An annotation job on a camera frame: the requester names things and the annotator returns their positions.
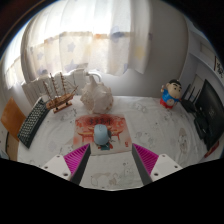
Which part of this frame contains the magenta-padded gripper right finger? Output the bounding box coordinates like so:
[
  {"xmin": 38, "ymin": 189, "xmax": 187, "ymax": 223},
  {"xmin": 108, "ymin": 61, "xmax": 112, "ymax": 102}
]
[{"xmin": 131, "ymin": 143, "xmax": 184, "ymax": 186}]

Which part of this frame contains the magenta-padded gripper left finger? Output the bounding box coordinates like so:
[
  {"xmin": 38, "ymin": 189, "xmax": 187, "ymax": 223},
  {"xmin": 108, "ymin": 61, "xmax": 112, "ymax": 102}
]
[{"xmin": 42, "ymin": 143, "xmax": 92, "ymax": 186}]

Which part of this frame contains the light blue computer mouse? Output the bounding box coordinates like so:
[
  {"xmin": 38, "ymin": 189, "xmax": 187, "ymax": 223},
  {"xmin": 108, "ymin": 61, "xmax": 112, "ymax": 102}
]
[{"xmin": 93, "ymin": 124, "xmax": 113, "ymax": 148}]

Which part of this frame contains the red cartoon print mouse pad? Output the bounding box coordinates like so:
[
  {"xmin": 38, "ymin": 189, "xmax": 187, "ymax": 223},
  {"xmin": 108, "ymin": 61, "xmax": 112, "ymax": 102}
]
[{"xmin": 72, "ymin": 114, "xmax": 133, "ymax": 157}]

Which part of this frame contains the white printed tablecloth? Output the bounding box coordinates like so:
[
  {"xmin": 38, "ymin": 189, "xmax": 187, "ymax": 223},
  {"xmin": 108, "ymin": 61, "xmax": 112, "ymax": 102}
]
[{"xmin": 16, "ymin": 94, "xmax": 218, "ymax": 191}]

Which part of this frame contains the black computer keyboard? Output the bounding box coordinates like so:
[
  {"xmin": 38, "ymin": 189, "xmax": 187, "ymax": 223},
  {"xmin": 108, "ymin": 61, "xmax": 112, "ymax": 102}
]
[{"xmin": 17, "ymin": 97, "xmax": 51, "ymax": 149}]

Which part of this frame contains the wooden model sailing ship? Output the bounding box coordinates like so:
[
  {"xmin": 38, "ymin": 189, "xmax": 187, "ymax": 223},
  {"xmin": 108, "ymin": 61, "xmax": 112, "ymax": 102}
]
[{"xmin": 41, "ymin": 72, "xmax": 79, "ymax": 114}]

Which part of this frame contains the large white conch shell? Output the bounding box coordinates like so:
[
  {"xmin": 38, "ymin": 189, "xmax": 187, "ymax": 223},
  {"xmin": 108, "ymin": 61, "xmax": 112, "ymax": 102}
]
[{"xmin": 80, "ymin": 75, "xmax": 114, "ymax": 114}]

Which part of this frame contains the cartoon boy figurine clock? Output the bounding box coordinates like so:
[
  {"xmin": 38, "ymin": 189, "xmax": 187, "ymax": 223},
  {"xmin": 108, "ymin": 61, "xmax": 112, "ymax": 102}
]
[{"xmin": 159, "ymin": 78, "xmax": 184, "ymax": 110}]

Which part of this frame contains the orange chair back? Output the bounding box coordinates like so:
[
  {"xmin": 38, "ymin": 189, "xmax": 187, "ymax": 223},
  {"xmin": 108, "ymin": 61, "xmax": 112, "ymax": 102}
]
[{"xmin": 0, "ymin": 97, "xmax": 27, "ymax": 141}]

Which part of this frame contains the black computer monitor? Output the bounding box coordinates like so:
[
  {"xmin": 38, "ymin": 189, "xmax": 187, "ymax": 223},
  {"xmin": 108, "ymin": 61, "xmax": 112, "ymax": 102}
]
[{"xmin": 194, "ymin": 79, "xmax": 224, "ymax": 152}]

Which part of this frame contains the white radiator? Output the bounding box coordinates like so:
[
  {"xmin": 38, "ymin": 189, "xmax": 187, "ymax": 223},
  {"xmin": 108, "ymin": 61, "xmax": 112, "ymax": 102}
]
[{"xmin": 21, "ymin": 68, "xmax": 103, "ymax": 106}]

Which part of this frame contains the white star print curtain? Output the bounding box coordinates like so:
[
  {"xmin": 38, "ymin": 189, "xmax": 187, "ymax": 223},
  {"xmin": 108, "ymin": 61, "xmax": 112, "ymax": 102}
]
[{"xmin": 20, "ymin": 0, "xmax": 151, "ymax": 84}]

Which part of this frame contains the white wall shelf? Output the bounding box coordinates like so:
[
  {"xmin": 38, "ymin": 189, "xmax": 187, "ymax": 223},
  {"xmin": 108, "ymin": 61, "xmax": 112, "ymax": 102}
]
[{"xmin": 196, "ymin": 39, "xmax": 224, "ymax": 74}]

